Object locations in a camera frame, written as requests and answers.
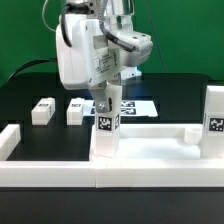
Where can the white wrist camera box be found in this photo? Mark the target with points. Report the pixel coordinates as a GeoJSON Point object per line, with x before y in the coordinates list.
{"type": "Point", "coordinates": [135, 47]}

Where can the white desk top tray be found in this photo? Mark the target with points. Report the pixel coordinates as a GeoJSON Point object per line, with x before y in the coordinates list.
{"type": "Point", "coordinates": [158, 145]}

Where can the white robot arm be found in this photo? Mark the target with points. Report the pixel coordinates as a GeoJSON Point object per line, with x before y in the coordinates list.
{"type": "Point", "coordinates": [93, 9]}

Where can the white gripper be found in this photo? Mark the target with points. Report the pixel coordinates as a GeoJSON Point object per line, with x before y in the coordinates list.
{"type": "Point", "coordinates": [90, 60]}

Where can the fiducial marker sheet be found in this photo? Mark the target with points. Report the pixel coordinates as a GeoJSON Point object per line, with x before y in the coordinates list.
{"type": "Point", "coordinates": [129, 108]}

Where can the white U-shaped fence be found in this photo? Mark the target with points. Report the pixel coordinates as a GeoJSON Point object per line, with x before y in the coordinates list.
{"type": "Point", "coordinates": [92, 174]}

